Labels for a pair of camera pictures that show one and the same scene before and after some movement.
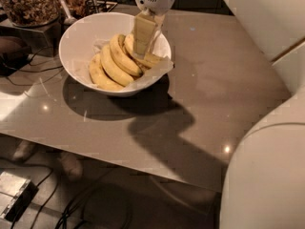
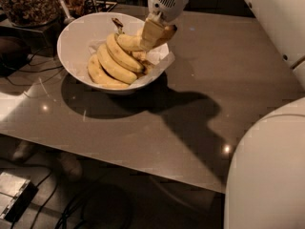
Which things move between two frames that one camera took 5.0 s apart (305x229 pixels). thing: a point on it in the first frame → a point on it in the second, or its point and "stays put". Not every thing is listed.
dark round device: x=14 y=53 stays put
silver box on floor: x=16 y=194 stays put
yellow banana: x=150 y=60 → x=133 y=41
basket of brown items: x=30 y=6 stays put
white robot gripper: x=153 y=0 → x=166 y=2
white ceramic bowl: x=86 y=35 stays put
